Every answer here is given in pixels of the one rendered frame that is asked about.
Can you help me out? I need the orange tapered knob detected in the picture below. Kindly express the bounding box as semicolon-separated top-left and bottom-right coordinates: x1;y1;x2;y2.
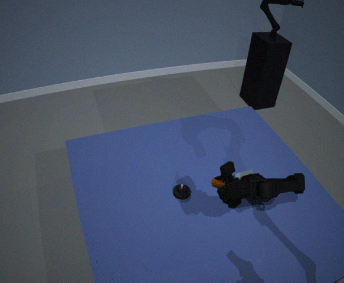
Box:
211;178;226;188

